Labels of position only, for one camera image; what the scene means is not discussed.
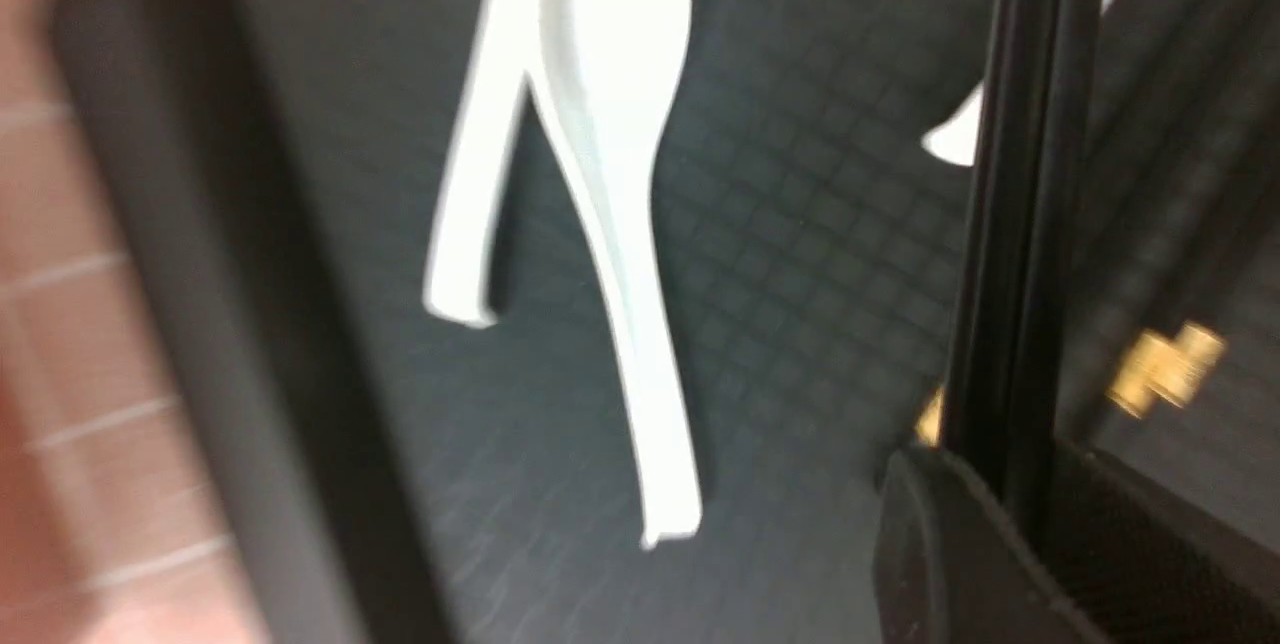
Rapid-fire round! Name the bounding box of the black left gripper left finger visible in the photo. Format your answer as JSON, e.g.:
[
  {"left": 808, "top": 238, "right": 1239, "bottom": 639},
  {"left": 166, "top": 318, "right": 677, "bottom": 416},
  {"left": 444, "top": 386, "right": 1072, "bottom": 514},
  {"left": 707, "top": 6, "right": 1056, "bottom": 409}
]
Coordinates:
[{"left": 872, "top": 446, "right": 1108, "bottom": 643}]

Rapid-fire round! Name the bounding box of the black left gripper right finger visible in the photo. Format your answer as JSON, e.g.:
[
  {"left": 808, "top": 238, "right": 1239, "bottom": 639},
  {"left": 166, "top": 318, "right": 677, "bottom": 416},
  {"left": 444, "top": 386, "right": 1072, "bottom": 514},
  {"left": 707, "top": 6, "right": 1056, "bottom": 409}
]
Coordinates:
[{"left": 1042, "top": 442, "right": 1279, "bottom": 643}]

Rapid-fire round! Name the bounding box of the black chopstick gold band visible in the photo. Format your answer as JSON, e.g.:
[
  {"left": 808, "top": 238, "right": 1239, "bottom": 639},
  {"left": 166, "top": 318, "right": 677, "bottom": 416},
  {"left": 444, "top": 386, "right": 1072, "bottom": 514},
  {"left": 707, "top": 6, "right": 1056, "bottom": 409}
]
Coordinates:
[
  {"left": 1091, "top": 74, "right": 1280, "bottom": 446},
  {"left": 1002, "top": 0, "right": 1103, "bottom": 534},
  {"left": 1059, "top": 0, "right": 1277, "bottom": 435},
  {"left": 938, "top": 0, "right": 1048, "bottom": 490}
]

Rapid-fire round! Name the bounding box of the white spoon centre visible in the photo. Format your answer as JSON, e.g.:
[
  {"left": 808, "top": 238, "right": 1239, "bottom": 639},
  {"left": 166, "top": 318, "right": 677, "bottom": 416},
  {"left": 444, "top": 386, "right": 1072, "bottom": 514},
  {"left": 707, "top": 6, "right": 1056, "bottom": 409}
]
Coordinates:
[{"left": 920, "top": 0, "right": 1166, "bottom": 168}]

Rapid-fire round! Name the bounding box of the white spoon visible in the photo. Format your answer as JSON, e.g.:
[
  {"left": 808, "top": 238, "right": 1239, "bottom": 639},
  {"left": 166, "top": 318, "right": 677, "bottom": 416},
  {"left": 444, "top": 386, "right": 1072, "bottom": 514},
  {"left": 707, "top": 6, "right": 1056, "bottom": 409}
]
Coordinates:
[
  {"left": 422, "top": 0, "right": 536, "bottom": 329},
  {"left": 920, "top": 0, "right": 1166, "bottom": 168},
  {"left": 530, "top": 0, "right": 703, "bottom": 551}
]

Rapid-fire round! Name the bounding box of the white spoon rear left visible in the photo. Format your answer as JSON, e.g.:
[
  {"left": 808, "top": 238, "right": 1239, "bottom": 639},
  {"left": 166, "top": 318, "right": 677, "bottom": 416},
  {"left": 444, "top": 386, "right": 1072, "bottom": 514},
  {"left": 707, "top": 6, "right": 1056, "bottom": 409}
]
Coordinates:
[{"left": 422, "top": 0, "right": 536, "bottom": 329}]

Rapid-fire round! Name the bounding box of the white spoon front left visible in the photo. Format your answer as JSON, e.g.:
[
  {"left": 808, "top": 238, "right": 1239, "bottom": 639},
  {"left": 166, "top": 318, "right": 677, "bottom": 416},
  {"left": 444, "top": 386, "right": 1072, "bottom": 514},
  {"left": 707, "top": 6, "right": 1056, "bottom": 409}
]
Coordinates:
[{"left": 530, "top": 0, "right": 703, "bottom": 551}]

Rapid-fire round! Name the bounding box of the black plastic tray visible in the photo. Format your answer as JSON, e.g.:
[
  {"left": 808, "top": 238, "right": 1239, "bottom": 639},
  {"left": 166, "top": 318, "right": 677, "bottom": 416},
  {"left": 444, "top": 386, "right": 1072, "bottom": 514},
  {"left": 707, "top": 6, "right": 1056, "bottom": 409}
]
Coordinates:
[{"left": 55, "top": 0, "right": 1280, "bottom": 644}]

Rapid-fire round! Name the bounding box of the pink checkered tablecloth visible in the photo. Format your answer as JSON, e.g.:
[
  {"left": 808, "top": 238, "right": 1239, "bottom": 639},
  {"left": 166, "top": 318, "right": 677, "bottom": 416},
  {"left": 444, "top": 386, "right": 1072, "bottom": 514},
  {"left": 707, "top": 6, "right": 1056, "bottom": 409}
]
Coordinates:
[{"left": 1, "top": 0, "right": 271, "bottom": 643}]

